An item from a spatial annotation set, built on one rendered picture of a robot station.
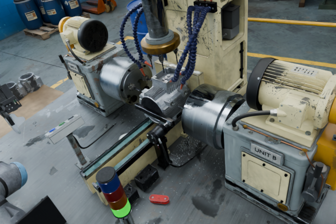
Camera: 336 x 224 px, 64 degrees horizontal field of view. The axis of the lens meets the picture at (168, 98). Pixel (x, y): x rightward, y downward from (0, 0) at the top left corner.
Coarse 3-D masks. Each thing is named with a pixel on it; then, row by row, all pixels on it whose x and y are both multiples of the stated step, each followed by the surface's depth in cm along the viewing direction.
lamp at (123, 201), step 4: (124, 192) 85; (124, 196) 84; (120, 200) 82; (124, 200) 84; (112, 204) 82; (116, 204) 82; (120, 204) 83; (124, 204) 84; (112, 208) 84; (116, 208) 84; (120, 208) 84
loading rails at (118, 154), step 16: (144, 128) 137; (176, 128) 140; (128, 144) 131; (144, 144) 127; (96, 160) 123; (112, 160) 126; (128, 160) 119; (144, 160) 128; (128, 176) 123; (96, 192) 116
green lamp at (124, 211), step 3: (126, 204) 86; (129, 204) 88; (123, 207) 85; (126, 207) 86; (129, 207) 88; (114, 210) 85; (117, 210) 84; (120, 210) 84; (123, 210) 85; (126, 210) 86; (129, 210) 88; (114, 213) 86; (117, 213) 85; (120, 213) 85; (123, 213) 86; (126, 213) 87; (117, 216) 86; (120, 216) 86
